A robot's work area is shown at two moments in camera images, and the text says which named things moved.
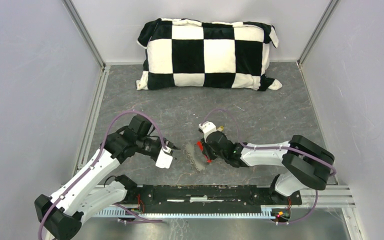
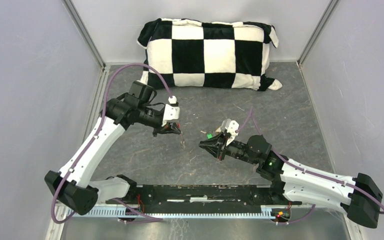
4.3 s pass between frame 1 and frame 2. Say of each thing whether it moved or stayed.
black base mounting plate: stayed
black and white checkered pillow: stayed
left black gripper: moved
